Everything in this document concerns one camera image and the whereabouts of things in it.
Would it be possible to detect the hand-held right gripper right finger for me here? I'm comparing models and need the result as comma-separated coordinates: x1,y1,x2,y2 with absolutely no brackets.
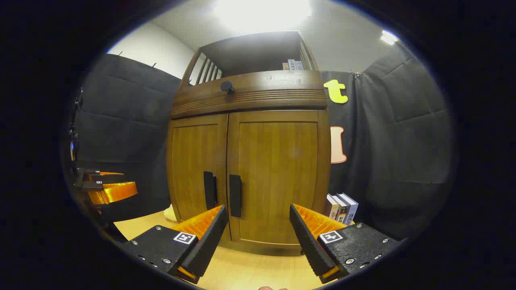
289,203,404,284

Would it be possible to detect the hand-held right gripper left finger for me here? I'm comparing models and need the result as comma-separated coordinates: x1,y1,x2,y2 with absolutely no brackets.
120,204,229,284

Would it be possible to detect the black door handle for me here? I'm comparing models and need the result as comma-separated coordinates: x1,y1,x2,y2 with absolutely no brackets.
203,171,218,211
229,174,242,218

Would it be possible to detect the wooden cabinet door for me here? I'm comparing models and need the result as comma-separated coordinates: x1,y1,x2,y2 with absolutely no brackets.
167,114,231,242
227,110,331,246

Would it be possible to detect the wooden double-door shoe cabinet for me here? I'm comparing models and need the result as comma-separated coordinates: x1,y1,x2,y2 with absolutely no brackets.
166,31,332,256

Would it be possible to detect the white brown book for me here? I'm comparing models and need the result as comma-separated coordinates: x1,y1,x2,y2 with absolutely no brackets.
325,194,340,220

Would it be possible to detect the dark cover book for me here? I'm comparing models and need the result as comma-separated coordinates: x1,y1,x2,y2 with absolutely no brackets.
333,194,349,224

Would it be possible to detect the white blue book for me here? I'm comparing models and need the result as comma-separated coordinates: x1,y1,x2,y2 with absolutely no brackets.
339,193,359,226

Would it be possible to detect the black backdrop cloth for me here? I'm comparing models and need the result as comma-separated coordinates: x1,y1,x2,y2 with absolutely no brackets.
67,42,454,242

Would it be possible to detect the small ceiling light panel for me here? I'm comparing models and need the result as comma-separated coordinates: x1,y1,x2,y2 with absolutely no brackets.
380,30,399,46

